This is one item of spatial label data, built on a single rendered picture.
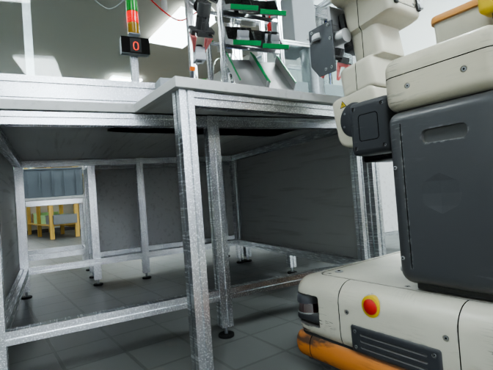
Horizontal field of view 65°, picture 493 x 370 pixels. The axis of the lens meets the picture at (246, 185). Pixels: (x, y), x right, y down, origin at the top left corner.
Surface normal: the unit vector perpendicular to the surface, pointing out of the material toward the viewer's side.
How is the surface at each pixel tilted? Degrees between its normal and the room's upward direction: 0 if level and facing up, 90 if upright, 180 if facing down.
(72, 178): 90
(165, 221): 90
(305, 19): 90
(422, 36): 90
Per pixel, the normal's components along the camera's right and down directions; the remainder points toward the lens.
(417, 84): -0.81, 0.05
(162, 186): 0.45, -0.05
